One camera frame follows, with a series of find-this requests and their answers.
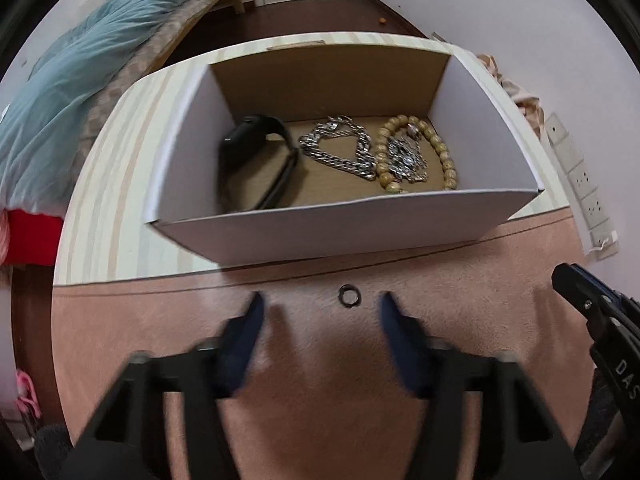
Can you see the pink hanger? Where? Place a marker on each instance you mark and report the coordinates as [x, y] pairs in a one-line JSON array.
[[27, 395]]

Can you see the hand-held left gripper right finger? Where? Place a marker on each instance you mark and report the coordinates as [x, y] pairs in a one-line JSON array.
[[400, 332]]

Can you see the brown label patch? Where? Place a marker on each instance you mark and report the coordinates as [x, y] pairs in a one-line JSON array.
[[295, 45]]

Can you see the beige checkered cloth pile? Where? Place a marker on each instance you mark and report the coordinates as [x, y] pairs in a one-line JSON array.
[[520, 95]]

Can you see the wooden bed frame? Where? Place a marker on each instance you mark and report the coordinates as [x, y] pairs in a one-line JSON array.
[[220, 0]]

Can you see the red bed sheet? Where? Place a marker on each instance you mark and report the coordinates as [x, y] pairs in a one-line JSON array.
[[30, 237]]

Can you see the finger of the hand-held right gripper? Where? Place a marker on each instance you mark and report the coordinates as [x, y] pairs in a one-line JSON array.
[[580, 292], [625, 305]]

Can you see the white charger plug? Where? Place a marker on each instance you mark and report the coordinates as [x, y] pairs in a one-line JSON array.
[[605, 245]]

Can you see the white wall socket panel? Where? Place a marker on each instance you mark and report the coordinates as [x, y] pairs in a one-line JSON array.
[[580, 180]]

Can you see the bed with blue duvet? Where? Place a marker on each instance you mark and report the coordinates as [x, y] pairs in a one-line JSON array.
[[55, 90]]

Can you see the black smart band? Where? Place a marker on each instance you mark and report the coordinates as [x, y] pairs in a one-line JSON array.
[[245, 135]]

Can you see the checkered bed sheet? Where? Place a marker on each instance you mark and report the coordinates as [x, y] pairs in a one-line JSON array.
[[130, 60]]

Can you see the white cardboard box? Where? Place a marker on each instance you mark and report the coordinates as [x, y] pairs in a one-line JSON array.
[[325, 235]]

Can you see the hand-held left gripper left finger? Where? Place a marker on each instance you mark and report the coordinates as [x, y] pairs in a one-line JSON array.
[[245, 335]]

